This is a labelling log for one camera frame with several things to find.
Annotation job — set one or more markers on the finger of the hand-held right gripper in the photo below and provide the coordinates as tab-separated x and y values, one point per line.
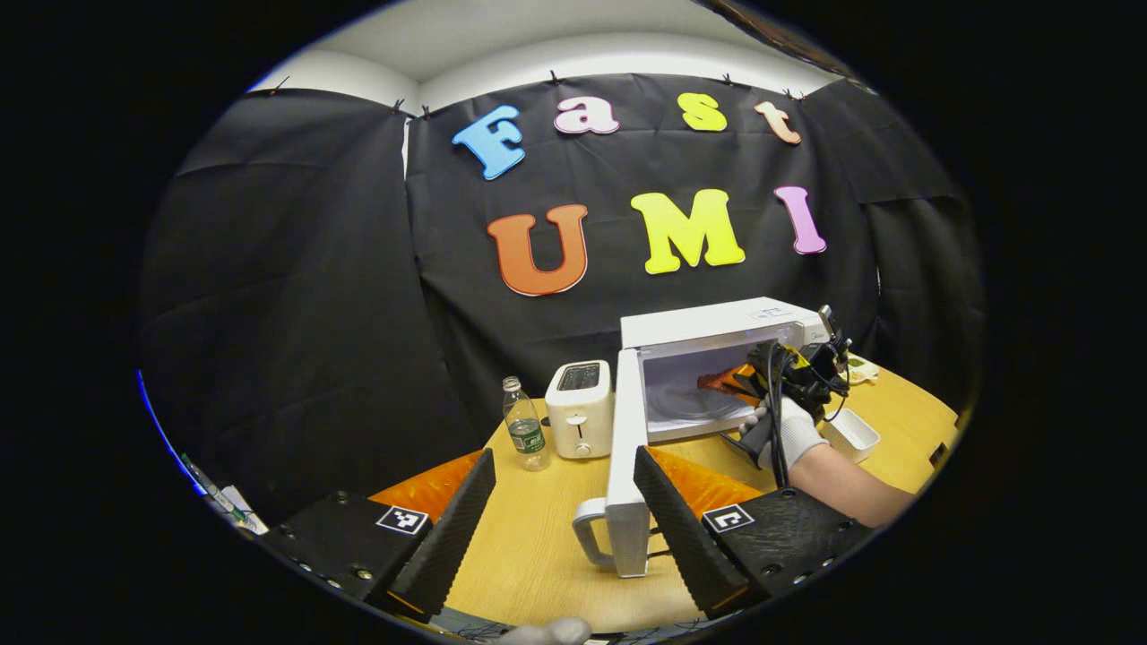
748	381

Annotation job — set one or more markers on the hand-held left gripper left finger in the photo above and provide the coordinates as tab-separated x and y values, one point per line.
448	537

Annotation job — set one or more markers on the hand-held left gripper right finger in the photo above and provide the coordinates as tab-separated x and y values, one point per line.
681	537

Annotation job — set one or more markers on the brown fried meat piece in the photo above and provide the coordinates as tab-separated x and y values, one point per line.
712	383

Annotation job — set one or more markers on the white microwave oven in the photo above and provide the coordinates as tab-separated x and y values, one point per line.
717	324

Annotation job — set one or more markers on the white divided spice dish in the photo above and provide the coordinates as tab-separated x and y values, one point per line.
865	369

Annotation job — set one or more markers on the white rectangular tray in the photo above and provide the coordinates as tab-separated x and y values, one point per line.
851	434

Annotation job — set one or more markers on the clear plastic water bottle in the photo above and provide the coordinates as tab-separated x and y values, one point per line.
527	439

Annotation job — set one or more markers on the white toaster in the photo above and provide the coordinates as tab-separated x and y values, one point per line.
578	421

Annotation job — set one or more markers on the white paper sheet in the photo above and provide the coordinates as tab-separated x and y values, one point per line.
246	515

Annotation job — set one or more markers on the green pen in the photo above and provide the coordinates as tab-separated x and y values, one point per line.
215	488

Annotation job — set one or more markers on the black backdrop cloth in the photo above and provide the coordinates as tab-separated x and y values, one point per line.
314	296

